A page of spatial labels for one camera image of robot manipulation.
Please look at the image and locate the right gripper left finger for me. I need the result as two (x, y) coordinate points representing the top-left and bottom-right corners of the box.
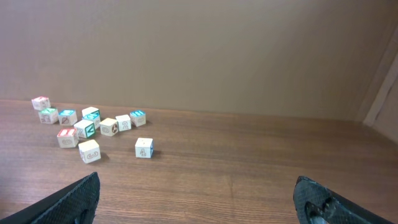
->
(1, 172), (100, 224)

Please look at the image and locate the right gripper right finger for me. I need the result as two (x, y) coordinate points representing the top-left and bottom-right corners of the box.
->
(293, 176), (392, 224)

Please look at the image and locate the yellow block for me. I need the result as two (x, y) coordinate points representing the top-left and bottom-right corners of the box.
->
(100, 118), (119, 136)
(78, 139), (101, 164)

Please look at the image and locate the red letter I block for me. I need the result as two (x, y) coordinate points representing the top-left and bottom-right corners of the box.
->
(57, 128), (79, 148)

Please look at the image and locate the natural block with green side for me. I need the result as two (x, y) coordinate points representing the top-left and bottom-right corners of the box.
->
(73, 119), (96, 139)

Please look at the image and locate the blue picture block left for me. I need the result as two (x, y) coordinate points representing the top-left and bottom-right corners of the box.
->
(58, 110), (78, 126)

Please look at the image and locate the natural block number four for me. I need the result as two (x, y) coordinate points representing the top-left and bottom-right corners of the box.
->
(135, 138), (154, 159)

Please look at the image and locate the blue letter D block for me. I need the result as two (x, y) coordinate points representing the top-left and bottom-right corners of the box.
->
(83, 113), (101, 129)

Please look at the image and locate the natural wooden block top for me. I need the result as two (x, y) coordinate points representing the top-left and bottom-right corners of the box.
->
(81, 106), (100, 117)

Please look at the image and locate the green letter N block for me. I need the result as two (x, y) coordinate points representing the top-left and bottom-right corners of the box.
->
(38, 108), (58, 124)

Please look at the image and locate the natural block number two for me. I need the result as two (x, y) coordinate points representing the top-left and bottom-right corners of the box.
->
(116, 114), (131, 131)

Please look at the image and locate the blue block far right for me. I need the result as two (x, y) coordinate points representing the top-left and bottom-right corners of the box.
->
(129, 110), (146, 127)

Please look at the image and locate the red letter Y block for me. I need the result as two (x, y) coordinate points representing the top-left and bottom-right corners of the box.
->
(31, 96), (51, 111)

